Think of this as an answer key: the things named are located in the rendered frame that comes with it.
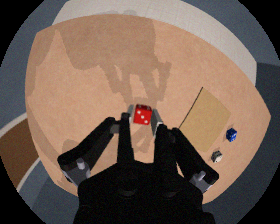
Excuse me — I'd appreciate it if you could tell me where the red die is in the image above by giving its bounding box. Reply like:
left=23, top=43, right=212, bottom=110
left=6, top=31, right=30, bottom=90
left=133, top=104, right=152, bottom=125

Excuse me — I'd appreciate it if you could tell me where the white die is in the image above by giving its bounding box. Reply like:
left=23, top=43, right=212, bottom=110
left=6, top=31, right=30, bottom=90
left=211, top=150, right=223, bottom=163

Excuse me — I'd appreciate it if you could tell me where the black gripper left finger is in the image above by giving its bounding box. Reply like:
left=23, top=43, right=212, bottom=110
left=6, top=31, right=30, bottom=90
left=57, top=104, right=139, bottom=196

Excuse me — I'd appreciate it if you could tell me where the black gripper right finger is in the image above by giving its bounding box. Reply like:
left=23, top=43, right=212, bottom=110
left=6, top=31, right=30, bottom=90
left=150, top=109, right=219, bottom=197

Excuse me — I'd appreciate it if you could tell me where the blue die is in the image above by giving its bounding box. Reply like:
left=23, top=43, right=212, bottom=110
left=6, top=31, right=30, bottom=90
left=226, top=128, right=237, bottom=142

